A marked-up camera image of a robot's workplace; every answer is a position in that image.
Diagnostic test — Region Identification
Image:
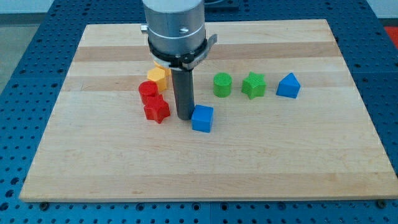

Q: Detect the red cylinder block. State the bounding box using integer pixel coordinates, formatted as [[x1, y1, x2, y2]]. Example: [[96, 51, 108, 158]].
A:
[[138, 81, 159, 105]]

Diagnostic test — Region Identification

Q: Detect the wooden board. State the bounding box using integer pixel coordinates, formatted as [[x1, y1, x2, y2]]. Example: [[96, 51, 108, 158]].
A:
[[19, 19, 397, 202]]

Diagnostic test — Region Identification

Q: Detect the blue cube block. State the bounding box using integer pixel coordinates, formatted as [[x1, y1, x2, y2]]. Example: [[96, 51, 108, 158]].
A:
[[192, 105, 214, 133]]

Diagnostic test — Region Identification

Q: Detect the blue triangular prism block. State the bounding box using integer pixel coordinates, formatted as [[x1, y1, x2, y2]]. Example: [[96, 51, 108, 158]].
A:
[[276, 73, 301, 98]]

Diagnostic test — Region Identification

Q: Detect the yellow block behind arm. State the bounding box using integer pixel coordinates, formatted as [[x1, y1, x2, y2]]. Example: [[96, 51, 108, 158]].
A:
[[154, 61, 171, 76]]

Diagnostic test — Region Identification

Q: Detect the red star block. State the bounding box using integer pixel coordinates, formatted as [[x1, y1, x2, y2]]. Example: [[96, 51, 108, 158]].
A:
[[144, 95, 170, 123]]

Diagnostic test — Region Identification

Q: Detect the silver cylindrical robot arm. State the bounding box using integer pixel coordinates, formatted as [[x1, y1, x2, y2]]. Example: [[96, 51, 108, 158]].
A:
[[142, 0, 207, 120]]

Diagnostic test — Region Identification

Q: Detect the black clamp ring with strap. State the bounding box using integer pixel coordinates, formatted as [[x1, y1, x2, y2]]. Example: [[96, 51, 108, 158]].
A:
[[147, 34, 218, 71]]

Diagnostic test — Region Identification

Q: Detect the yellow hexagon block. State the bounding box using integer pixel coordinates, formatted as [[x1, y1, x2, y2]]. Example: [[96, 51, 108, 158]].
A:
[[147, 67, 168, 91]]

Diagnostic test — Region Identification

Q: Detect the green cylinder block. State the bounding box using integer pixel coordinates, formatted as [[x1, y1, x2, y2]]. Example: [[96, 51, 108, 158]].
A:
[[213, 73, 233, 98]]

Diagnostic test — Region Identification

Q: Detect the green star block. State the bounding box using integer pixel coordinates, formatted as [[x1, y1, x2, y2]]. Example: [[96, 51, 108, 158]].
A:
[[241, 72, 267, 100]]

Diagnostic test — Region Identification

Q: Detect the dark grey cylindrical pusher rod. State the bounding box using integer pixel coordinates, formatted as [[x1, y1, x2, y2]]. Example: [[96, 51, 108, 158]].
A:
[[172, 70, 195, 121]]

